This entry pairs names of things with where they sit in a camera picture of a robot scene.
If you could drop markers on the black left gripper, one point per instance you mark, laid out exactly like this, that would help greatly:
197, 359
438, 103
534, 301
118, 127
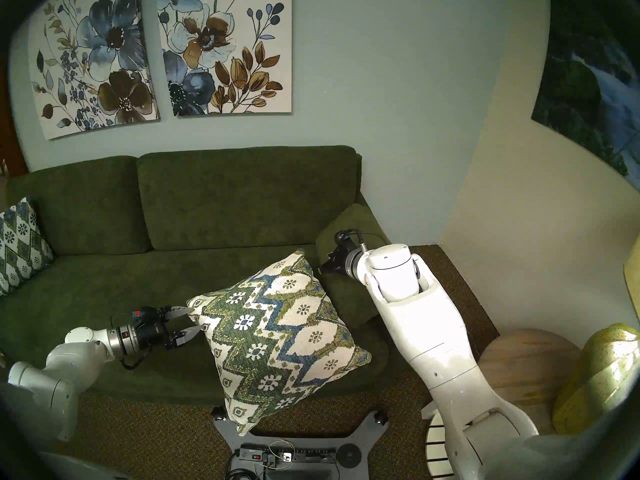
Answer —
152, 334

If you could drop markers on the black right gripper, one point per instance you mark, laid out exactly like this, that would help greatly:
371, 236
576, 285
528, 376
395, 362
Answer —
340, 261

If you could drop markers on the green white patterned throw pillow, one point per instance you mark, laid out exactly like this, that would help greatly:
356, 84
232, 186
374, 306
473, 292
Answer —
280, 339

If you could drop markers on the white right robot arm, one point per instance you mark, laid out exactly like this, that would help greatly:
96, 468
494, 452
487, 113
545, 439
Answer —
430, 334

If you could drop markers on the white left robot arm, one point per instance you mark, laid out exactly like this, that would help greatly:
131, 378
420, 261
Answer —
65, 359

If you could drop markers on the dark green fabric sofa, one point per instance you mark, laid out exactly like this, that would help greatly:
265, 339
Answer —
225, 209

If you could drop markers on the blue white patterned throw pillow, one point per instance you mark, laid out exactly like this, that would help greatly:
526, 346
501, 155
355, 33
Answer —
20, 244

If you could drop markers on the black base caster wheel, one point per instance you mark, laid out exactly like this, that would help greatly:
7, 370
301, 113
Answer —
382, 418
218, 413

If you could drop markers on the black power strip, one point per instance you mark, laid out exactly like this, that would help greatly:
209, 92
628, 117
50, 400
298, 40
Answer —
315, 455

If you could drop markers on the black round base disc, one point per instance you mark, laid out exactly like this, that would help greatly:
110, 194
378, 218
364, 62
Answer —
349, 455

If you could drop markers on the white slatted stool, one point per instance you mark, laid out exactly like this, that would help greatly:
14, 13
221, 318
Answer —
440, 449

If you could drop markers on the round wooden side table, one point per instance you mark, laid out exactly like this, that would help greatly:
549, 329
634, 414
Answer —
530, 369

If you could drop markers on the brown leaves flower canvas painting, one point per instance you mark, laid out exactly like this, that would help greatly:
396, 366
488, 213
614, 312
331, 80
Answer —
225, 49

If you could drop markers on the blue flower canvas painting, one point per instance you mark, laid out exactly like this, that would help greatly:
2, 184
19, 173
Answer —
100, 59

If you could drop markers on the yellow-green speckled lamp base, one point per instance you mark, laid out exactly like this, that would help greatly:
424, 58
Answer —
595, 379

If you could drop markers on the pale yellow lampshade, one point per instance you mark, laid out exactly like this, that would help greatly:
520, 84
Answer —
634, 284

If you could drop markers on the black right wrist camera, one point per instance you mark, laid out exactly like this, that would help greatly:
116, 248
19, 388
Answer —
344, 236

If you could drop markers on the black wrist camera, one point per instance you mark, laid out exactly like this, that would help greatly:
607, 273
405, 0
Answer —
140, 315
344, 236

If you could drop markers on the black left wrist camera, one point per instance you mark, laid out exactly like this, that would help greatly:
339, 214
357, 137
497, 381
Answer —
140, 315

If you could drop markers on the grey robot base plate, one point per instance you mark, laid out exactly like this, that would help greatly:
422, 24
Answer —
310, 436

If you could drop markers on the dark wooden door frame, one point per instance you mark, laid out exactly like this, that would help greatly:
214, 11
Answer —
11, 144

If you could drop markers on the waterfall landscape wall poster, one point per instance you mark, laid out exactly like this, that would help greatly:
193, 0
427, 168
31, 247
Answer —
585, 84

